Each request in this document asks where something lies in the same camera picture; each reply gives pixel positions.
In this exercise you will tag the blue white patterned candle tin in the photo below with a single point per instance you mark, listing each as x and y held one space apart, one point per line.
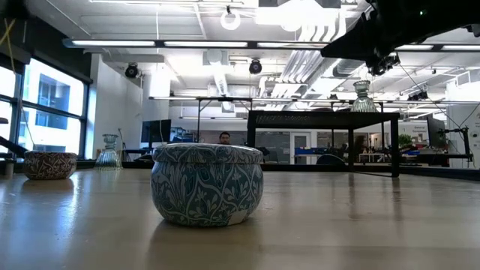
206 187

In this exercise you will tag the clear glass candlestick holder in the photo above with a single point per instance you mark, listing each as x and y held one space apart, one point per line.
108 159
363 105

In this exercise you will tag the person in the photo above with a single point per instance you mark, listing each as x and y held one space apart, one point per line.
224 138

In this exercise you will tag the window with dark frame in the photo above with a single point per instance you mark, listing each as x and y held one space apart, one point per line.
52 123

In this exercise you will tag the blue storage bins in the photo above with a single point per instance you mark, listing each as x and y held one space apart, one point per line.
305 151

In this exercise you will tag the black monitor on arm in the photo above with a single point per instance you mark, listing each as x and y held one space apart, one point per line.
435 131

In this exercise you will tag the short grey post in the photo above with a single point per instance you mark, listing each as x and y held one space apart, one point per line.
9 169

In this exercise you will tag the black computer monitor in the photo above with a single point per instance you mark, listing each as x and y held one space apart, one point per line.
155 130

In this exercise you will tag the black aluminium table frame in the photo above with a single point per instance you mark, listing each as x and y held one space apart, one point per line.
138 164

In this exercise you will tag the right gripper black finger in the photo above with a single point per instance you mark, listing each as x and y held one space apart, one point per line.
356 51
356 35

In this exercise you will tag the white ceiling pipes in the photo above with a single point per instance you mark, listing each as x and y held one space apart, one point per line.
300 67

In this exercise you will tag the green office plant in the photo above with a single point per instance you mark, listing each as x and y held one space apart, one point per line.
405 140

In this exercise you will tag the black perforated metal shelf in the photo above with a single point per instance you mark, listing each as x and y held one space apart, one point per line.
318 119

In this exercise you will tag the black ceiling spotlight cluster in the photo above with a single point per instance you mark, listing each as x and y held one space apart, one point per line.
382 66
418 96

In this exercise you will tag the dark office chair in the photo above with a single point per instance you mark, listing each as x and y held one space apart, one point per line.
330 160

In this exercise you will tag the black metal stand frame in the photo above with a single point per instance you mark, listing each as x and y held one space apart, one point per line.
198 120

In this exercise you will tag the white ventilation duct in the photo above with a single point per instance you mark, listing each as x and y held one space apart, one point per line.
221 80

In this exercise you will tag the glass office door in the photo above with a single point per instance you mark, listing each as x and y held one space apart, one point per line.
300 150

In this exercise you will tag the purple patterned candle tin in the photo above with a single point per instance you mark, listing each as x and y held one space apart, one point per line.
50 165

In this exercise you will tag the long ceiling light strip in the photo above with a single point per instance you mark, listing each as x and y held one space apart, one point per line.
206 44
172 98

